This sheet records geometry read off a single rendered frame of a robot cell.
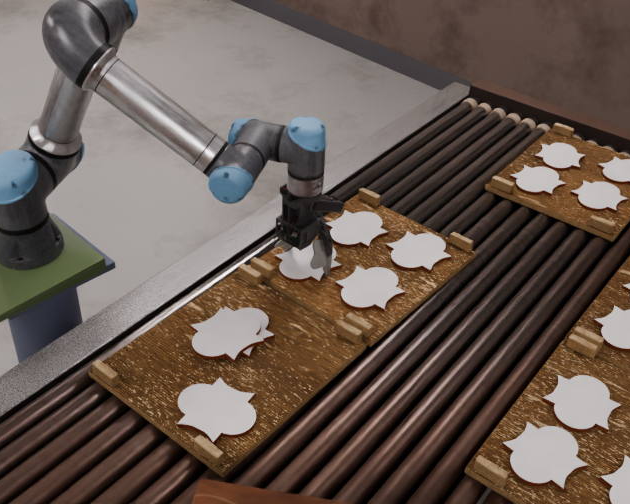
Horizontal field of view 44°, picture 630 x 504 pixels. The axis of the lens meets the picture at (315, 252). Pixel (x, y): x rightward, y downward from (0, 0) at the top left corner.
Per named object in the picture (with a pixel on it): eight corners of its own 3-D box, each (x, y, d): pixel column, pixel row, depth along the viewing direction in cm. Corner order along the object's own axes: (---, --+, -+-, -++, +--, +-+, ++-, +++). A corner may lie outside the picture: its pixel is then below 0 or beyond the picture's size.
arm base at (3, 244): (-17, 248, 181) (-29, 214, 174) (40, 218, 189) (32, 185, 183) (18, 279, 173) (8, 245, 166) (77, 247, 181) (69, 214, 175)
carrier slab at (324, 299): (245, 272, 175) (245, 266, 174) (357, 198, 201) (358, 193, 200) (370, 347, 158) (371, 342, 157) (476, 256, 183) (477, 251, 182)
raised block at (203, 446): (192, 450, 134) (192, 439, 132) (200, 443, 135) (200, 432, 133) (217, 469, 131) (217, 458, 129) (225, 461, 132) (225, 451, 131)
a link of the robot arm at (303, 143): (291, 110, 157) (332, 117, 155) (290, 157, 164) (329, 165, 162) (278, 127, 151) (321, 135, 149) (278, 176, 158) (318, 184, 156)
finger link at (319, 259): (312, 285, 170) (298, 247, 167) (329, 273, 173) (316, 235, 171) (322, 286, 168) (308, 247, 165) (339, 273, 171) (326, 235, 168)
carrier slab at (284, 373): (89, 376, 148) (88, 370, 147) (239, 274, 174) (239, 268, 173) (222, 478, 132) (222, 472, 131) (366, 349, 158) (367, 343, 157)
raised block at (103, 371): (92, 373, 147) (90, 362, 145) (100, 368, 148) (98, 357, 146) (113, 389, 144) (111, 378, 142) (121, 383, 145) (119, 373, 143)
